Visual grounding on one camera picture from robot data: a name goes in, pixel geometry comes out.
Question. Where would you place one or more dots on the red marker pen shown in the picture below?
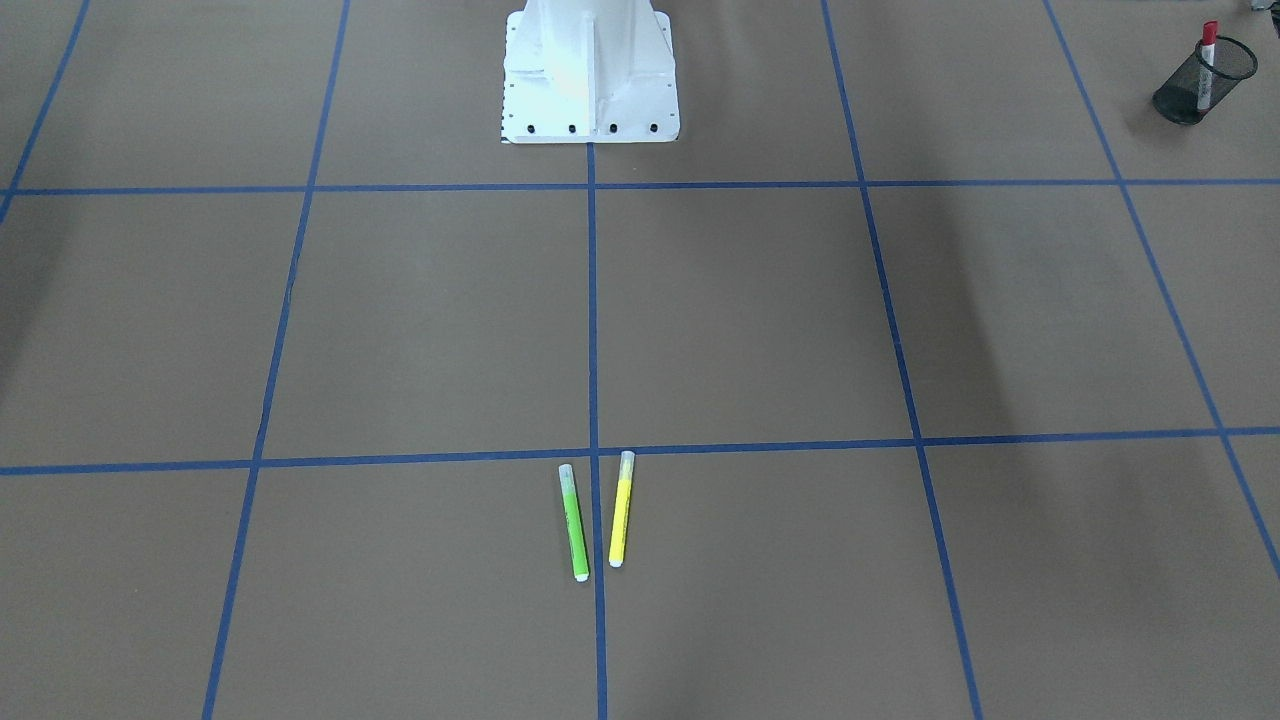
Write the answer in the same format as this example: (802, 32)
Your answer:
(1206, 57)

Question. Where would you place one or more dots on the yellow marker pen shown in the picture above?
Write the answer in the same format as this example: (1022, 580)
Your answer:
(622, 501)

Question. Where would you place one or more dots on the green marker pen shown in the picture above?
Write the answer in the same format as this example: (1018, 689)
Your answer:
(579, 556)

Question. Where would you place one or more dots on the far black mesh cup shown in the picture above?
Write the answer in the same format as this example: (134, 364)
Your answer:
(1175, 99)

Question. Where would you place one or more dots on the white pedestal column base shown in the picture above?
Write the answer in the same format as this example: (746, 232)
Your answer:
(589, 72)

